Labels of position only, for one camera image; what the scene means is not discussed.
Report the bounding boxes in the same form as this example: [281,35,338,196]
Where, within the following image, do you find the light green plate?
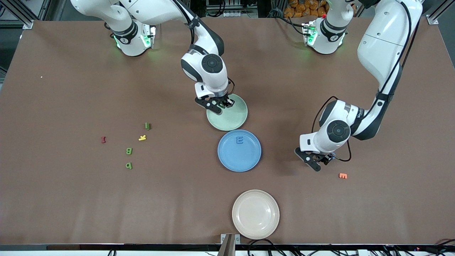
[207,93,248,131]

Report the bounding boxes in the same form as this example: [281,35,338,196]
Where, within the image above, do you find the white power strip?
[222,10,258,18]

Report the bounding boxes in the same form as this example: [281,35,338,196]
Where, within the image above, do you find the grey metal bracket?
[220,234,241,256]

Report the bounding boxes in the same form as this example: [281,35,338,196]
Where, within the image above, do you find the blue plate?
[218,129,262,172]

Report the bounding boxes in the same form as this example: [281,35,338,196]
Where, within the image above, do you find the bag of oranges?
[283,0,329,18]

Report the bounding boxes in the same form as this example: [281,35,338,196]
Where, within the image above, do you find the black cable loop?
[248,239,285,256]

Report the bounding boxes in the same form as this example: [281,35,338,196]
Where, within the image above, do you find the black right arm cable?
[172,0,236,96]

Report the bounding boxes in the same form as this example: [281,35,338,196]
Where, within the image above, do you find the beige plate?
[232,190,280,240]

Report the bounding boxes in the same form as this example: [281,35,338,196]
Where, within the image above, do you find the aluminium frame profile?
[0,0,50,30]
[423,0,455,25]

